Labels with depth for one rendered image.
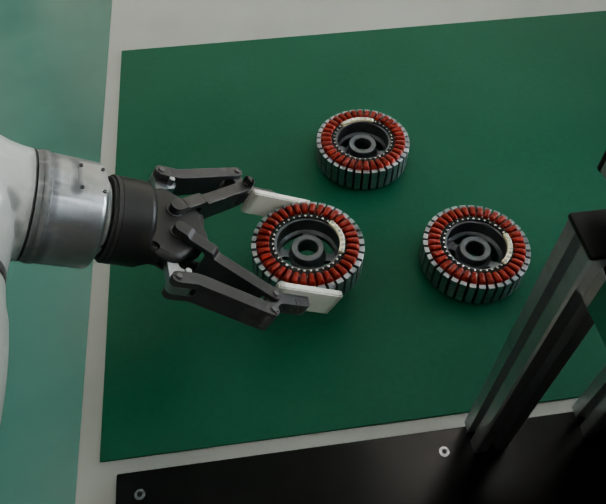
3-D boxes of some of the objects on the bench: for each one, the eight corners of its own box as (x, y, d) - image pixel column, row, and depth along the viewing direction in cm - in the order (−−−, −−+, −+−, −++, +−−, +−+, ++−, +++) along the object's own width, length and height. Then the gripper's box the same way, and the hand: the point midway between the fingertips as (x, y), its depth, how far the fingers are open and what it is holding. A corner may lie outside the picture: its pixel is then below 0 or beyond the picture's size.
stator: (417, 185, 77) (422, 163, 74) (326, 198, 75) (327, 176, 73) (392, 123, 83) (395, 101, 80) (308, 134, 82) (308, 112, 79)
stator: (412, 294, 67) (417, 274, 64) (424, 216, 74) (429, 194, 71) (521, 315, 66) (531, 295, 63) (523, 233, 72) (532, 211, 69)
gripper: (124, 307, 44) (375, 331, 56) (103, 94, 57) (308, 150, 69) (92, 363, 48) (330, 374, 60) (80, 153, 62) (276, 196, 74)
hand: (303, 252), depth 64 cm, fingers closed on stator, 11 cm apart
